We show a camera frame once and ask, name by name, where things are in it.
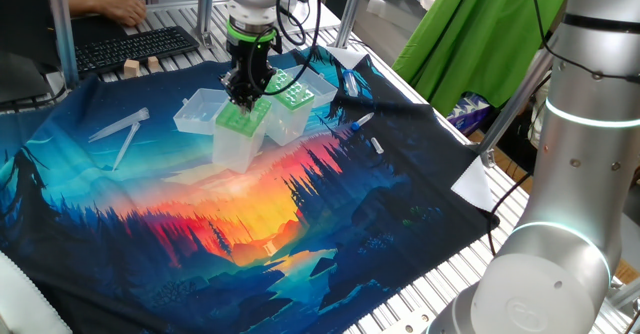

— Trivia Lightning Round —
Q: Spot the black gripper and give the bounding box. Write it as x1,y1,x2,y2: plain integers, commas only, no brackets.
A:
222,41,277,114

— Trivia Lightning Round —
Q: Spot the clear box green tip rack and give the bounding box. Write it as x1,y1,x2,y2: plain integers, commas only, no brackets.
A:
173,87,273,174
253,63,339,148

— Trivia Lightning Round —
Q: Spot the person bare forearm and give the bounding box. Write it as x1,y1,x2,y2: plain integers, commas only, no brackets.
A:
67,0,106,20

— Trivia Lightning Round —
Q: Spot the person bare hand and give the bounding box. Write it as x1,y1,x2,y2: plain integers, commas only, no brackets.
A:
99,0,149,28

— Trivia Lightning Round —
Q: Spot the black computer keyboard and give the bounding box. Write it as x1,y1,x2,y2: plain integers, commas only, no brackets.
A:
74,25,201,78

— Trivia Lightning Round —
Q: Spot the slim blue-capped conical tube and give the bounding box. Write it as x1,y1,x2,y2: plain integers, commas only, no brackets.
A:
349,112,375,133

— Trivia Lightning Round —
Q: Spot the printed sunset landscape cloth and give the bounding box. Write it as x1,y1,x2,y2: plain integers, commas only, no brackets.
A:
0,45,501,334

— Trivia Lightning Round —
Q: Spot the blue patterned box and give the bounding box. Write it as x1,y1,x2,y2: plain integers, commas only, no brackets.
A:
446,93,494,136

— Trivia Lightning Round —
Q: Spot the person dark clothed torso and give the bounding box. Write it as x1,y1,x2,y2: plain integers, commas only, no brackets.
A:
0,0,126,70

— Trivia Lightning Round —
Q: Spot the bright green fabric sheet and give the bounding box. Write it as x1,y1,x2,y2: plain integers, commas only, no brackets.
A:
391,0,572,118

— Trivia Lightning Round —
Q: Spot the person in white shirt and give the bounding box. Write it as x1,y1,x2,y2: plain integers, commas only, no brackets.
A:
519,76,552,150

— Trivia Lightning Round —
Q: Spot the green flange adapter ring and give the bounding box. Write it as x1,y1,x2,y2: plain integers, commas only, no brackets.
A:
225,20,278,45

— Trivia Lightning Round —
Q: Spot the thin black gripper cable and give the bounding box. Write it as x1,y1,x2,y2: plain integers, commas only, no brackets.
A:
247,0,323,97

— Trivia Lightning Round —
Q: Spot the white stand with base plate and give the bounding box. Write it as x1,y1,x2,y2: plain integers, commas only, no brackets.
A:
277,0,342,38

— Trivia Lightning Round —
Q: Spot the slanted aluminium frame post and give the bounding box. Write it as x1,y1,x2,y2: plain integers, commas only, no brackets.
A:
474,48,554,169

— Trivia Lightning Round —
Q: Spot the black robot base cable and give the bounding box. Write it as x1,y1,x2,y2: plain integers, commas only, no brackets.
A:
487,172,532,258

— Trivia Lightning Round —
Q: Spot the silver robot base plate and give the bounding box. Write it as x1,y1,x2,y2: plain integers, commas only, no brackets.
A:
392,307,436,334

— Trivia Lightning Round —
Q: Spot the black camera cable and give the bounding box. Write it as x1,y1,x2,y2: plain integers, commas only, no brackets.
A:
524,0,640,86

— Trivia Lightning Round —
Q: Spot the aluminium frame beam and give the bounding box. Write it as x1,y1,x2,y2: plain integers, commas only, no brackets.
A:
607,277,640,311

